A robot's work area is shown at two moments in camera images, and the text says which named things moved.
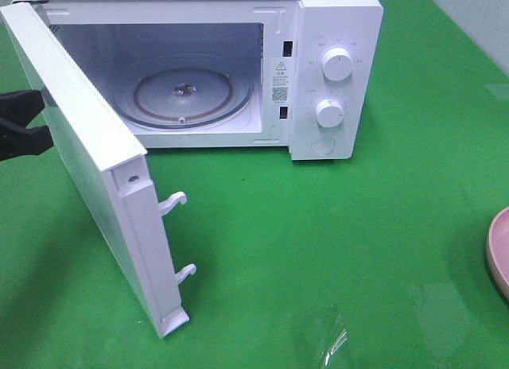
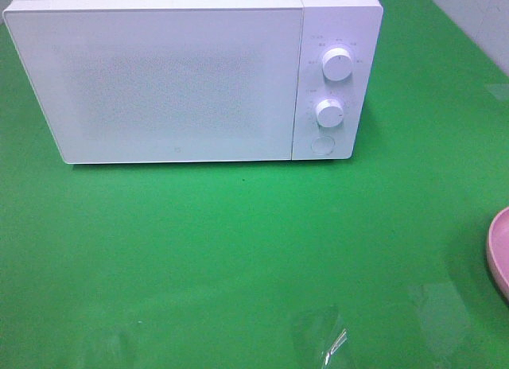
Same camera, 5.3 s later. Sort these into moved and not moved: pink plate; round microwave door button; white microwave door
Moved: white microwave door
Not moved: pink plate; round microwave door button
